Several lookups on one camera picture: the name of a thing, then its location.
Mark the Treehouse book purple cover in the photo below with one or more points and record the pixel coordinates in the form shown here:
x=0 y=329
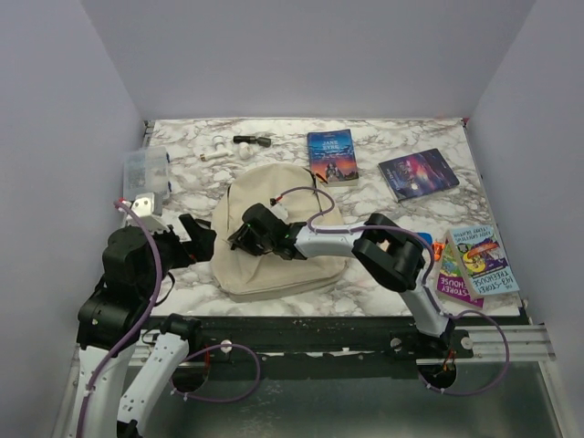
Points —
x=450 y=283

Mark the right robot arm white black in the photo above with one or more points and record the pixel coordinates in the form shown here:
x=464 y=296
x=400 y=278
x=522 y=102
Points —
x=391 y=255

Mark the Treehouse book blue cover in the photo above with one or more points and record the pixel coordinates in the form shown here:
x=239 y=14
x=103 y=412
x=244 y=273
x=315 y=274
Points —
x=482 y=260

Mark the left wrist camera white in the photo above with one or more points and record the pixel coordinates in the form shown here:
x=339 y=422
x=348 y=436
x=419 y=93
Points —
x=148 y=204

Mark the white plastic pipe fitting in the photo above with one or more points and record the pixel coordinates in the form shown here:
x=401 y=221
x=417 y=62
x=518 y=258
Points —
x=220 y=150

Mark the blue eraser box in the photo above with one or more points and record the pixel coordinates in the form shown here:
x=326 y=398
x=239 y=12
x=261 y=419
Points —
x=426 y=237

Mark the beige student backpack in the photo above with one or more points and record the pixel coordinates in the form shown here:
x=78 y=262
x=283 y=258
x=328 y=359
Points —
x=247 y=278

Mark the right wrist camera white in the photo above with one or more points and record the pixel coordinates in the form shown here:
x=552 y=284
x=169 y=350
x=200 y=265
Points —
x=278 y=210

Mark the black cylindrical tool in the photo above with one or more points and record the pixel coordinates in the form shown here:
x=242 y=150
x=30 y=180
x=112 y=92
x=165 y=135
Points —
x=264 y=142

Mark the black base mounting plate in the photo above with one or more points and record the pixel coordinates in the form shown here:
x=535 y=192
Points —
x=269 y=332

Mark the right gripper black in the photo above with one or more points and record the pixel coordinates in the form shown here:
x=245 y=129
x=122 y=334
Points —
x=244 y=240

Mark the small white round cap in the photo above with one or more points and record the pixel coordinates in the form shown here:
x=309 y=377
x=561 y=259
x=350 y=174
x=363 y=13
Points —
x=245 y=151

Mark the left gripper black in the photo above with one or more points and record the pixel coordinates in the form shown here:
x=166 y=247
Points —
x=201 y=245

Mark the clear plastic organizer box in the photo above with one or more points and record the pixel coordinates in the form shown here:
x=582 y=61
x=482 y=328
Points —
x=147 y=171

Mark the Jane Eyre blue book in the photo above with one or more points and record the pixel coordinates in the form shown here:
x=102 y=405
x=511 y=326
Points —
x=331 y=156

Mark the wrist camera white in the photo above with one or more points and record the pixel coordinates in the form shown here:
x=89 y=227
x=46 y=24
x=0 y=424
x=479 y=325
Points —
x=148 y=204
x=278 y=210

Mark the orange small sharpener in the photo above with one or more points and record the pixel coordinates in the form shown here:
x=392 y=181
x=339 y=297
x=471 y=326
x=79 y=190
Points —
x=438 y=248

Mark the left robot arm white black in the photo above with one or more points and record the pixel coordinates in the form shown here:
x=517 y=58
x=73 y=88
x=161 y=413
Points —
x=109 y=329

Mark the dark purple book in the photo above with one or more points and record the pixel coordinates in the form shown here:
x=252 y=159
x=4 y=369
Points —
x=418 y=174

